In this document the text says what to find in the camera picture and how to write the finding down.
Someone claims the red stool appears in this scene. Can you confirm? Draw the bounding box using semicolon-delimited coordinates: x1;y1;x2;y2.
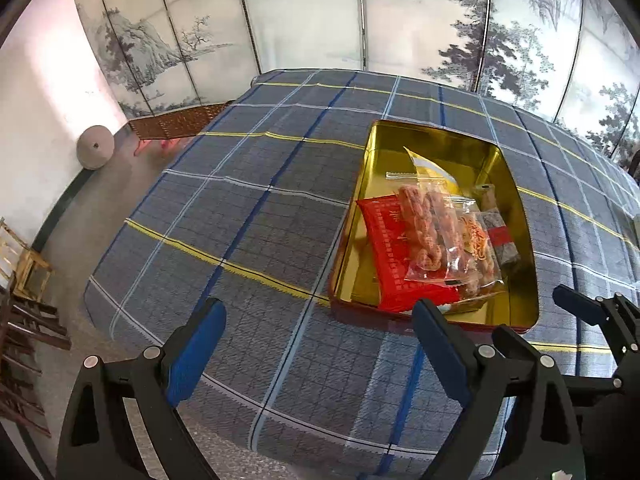
132;137;188;156

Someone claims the red snack packet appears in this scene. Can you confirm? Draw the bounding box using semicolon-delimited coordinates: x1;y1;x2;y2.
355;194;463;313

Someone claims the clear packet with red label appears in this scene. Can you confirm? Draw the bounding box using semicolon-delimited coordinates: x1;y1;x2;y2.
477;210;521;267

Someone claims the plain clear twisted dough packet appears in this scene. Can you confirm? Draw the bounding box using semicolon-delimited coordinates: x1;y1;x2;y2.
386;171;478;288

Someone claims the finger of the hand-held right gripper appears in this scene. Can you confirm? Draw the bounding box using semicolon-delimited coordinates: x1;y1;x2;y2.
552;284;640;361
491;324;546;357

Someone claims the red and gold tin box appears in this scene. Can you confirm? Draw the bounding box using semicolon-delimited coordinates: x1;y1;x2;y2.
329;120;541;335

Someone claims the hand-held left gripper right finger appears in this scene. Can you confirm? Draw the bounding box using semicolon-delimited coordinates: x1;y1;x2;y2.
412;299;586;480

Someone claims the grey plaid tablecloth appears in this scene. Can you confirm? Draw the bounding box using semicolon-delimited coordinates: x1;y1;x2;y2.
85;67;640;480

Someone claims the brown carved wooden panel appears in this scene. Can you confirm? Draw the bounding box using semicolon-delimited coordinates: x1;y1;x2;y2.
129;102;233;141

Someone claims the twisted dough packet orange label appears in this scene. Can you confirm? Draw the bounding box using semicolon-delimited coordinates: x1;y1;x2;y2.
452;200;505;297

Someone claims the light wooden folding chair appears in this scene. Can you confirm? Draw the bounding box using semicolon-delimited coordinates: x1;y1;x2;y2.
0;217;55;303

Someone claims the yellow snack packet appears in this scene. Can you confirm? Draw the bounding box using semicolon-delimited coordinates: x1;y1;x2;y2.
404;146;458;196

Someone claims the dark wooden chair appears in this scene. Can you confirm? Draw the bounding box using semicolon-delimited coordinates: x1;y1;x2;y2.
0;285;71;436

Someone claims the painted folding screen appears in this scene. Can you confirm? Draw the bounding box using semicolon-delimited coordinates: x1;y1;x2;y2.
70;0;640;166

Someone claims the round stone disc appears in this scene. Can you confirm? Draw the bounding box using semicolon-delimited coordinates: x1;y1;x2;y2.
76;125;113;171

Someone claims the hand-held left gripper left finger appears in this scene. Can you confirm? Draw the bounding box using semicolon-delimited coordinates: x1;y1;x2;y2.
56;297;228;480

